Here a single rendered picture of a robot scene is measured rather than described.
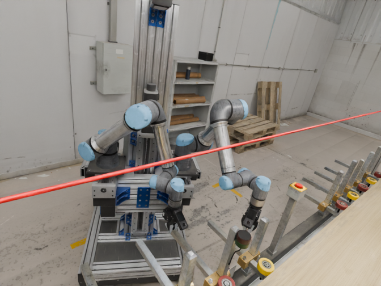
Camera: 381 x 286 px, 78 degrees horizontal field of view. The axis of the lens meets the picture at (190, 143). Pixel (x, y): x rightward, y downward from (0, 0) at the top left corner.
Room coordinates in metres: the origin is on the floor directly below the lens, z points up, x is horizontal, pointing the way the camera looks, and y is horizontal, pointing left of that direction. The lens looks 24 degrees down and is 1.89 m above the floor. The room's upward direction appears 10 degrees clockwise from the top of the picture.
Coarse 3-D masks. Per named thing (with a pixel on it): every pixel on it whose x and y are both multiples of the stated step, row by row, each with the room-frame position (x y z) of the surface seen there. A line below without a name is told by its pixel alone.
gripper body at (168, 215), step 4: (168, 208) 1.05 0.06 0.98; (172, 208) 1.01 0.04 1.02; (176, 208) 1.02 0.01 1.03; (164, 212) 1.05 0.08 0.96; (168, 212) 1.04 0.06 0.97; (164, 216) 1.05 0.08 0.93; (168, 216) 1.02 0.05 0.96; (172, 216) 1.02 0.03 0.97; (168, 220) 1.01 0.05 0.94; (172, 220) 1.01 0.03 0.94
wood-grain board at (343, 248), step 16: (368, 192) 1.78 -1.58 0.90; (352, 208) 1.49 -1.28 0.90; (368, 208) 1.53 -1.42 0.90; (336, 224) 1.27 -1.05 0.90; (352, 224) 1.30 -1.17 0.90; (368, 224) 1.33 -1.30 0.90; (320, 240) 1.10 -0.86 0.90; (336, 240) 1.12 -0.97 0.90; (352, 240) 1.15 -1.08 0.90; (368, 240) 1.17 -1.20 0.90; (304, 256) 0.95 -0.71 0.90; (320, 256) 0.97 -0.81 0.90; (336, 256) 0.99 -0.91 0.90; (352, 256) 1.01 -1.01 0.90; (368, 256) 1.03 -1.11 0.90; (272, 272) 0.82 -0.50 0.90; (288, 272) 0.84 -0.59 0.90; (304, 272) 0.85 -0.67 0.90; (320, 272) 0.87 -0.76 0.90; (336, 272) 0.89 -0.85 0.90; (352, 272) 0.90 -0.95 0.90; (368, 272) 0.92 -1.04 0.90
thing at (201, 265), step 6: (174, 234) 1.00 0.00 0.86; (180, 234) 1.00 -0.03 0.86; (180, 240) 0.96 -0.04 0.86; (186, 246) 0.92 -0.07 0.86; (186, 252) 0.91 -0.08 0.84; (198, 258) 0.86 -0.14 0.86; (198, 264) 0.83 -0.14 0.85; (204, 264) 0.83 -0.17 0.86; (204, 270) 0.80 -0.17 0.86; (210, 270) 0.81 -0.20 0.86
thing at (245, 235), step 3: (240, 231) 0.77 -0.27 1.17; (243, 231) 0.78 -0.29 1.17; (246, 231) 0.78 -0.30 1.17; (240, 234) 0.76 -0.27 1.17; (243, 234) 0.76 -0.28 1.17; (246, 234) 0.76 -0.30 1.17; (249, 234) 0.76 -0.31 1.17; (240, 237) 0.74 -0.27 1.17; (243, 237) 0.74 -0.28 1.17; (246, 237) 0.74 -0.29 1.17; (249, 237) 0.75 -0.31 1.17; (234, 240) 0.77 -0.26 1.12; (246, 240) 0.73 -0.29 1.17; (234, 243) 0.77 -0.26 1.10; (240, 243) 0.73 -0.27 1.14; (240, 249) 0.75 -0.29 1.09; (234, 252) 0.77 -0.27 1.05; (231, 258) 0.78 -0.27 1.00; (228, 264) 0.78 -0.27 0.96
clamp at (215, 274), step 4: (216, 272) 0.79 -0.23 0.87; (228, 272) 0.81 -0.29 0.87; (208, 276) 0.76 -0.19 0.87; (212, 276) 0.77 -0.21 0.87; (216, 276) 0.77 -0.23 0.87; (220, 276) 0.77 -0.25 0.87; (204, 280) 0.75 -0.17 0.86; (208, 280) 0.74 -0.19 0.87; (216, 280) 0.75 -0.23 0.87; (204, 284) 0.75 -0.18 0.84; (208, 284) 0.73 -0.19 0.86; (212, 284) 0.73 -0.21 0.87; (216, 284) 0.73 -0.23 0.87
